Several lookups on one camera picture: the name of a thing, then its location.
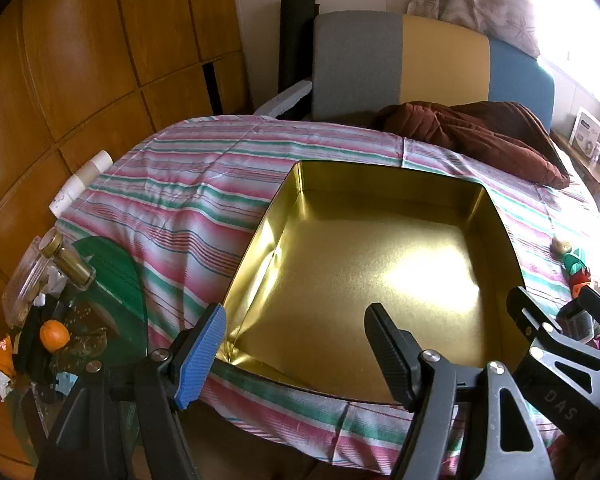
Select white paper roll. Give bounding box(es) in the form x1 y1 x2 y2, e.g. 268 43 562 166
49 150 114 219

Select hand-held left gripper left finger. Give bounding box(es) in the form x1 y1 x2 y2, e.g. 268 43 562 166
34 303 228 480

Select grey yellow blue chair back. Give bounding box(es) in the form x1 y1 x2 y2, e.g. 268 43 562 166
311 11 556 132

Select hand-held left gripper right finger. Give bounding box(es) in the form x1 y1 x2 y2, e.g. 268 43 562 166
364 302 556 480

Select wooden wardrobe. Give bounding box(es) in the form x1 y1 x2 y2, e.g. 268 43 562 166
0 0 253 467

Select striped pink green blanket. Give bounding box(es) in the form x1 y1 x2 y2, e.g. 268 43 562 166
55 115 600 477

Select window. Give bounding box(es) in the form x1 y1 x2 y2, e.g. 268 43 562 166
530 0 600 126

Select gold metal tin tray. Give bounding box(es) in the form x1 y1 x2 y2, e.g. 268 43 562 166
215 160 526 407

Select orange ball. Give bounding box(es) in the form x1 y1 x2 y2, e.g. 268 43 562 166
39 320 71 351

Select brown pillow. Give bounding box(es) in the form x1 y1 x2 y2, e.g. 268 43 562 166
375 101 572 191

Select black rolled mat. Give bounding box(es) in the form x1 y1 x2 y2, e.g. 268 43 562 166
278 0 321 107

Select orange white packet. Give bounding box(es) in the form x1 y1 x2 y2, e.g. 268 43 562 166
0 337 17 404

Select white box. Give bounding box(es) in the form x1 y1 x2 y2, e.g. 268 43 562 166
569 106 600 149

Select green glass side table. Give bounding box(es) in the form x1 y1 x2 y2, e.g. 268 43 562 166
0 235 152 467

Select white chair armrest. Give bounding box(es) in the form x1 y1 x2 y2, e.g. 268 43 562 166
254 80 314 120

